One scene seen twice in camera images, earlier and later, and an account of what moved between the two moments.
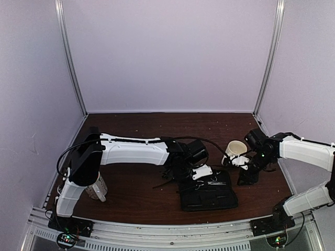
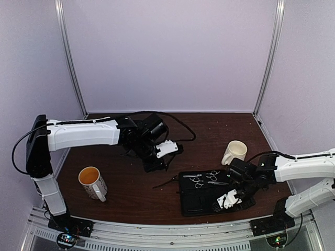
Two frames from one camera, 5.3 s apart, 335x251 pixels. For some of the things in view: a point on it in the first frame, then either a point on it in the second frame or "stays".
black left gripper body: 180,173 → 143,150
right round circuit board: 277,241 stays
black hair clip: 164,183 stays
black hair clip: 216,183 stays
